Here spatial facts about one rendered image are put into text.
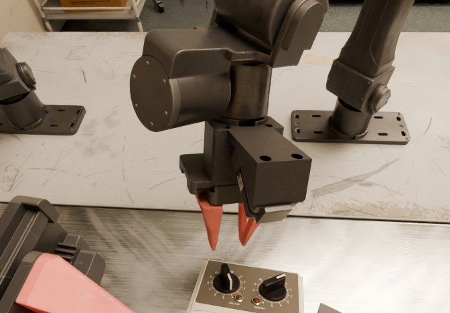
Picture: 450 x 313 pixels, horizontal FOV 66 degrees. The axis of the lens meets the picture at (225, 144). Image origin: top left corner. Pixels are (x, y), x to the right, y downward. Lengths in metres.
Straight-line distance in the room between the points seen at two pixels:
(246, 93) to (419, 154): 0.43
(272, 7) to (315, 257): 0.36
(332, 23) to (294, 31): 2.38
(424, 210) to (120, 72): 0.63
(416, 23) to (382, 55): 2.29
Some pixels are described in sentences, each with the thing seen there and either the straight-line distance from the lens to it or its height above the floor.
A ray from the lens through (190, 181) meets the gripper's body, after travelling 0.32.
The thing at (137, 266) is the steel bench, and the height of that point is 0.90.
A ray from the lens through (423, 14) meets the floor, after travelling 2.92.
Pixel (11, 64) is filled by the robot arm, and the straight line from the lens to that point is 0.66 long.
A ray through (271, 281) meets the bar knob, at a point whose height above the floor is 0.97.
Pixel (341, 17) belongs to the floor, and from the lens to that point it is 2.73.
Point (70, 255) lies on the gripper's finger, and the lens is 0.21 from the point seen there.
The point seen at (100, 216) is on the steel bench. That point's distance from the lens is 0.59.
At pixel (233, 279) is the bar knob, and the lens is 0.44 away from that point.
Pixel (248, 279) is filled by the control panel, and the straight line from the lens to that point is 0.46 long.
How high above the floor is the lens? 1.38
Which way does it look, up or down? 51 degrees down
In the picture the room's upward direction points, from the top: 4 degrees counter-clockwise
